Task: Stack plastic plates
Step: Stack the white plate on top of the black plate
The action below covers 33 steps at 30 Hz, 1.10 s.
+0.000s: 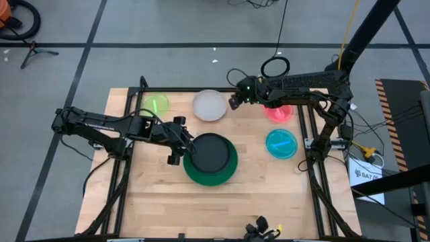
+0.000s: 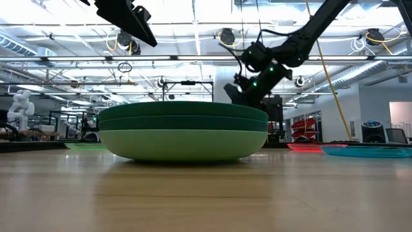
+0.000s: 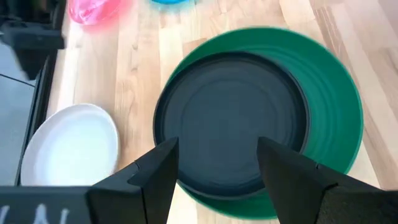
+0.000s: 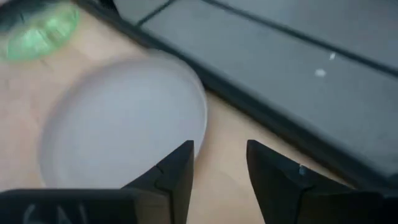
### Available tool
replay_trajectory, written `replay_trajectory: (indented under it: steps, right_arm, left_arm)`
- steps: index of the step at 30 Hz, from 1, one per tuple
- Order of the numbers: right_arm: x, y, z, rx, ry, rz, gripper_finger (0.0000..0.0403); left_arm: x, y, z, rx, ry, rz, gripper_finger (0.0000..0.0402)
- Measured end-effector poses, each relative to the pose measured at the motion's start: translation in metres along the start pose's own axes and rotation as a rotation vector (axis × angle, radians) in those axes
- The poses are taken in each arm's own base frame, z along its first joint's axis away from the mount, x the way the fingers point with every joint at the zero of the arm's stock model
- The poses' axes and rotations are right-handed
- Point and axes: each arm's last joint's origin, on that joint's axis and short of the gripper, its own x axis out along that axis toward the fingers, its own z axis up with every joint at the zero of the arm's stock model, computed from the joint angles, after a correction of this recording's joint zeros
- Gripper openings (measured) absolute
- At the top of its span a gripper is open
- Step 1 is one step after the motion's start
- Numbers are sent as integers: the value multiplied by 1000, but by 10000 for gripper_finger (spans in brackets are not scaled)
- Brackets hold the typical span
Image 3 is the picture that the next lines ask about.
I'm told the blue transparent plastic plate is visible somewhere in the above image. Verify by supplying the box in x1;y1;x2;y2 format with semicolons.
150;0;190;5

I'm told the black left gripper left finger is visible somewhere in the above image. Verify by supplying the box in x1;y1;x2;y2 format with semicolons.
0;137;180;224

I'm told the red transparent plastic plate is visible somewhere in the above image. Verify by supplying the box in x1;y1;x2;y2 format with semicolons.
68;0;125;26

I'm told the black aluminium table frame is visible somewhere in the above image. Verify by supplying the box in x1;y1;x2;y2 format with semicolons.
0;0;68;187

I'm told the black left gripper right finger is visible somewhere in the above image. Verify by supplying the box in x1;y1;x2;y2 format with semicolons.
257;136;398;224

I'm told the dark green plastic plate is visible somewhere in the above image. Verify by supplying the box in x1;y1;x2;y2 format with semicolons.
161;27;364;220

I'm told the white plastic plate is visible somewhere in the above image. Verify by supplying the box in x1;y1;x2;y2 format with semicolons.
20;103;120;187

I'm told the dark grey plastic plate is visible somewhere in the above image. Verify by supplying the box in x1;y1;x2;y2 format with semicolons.
152;51;310;197

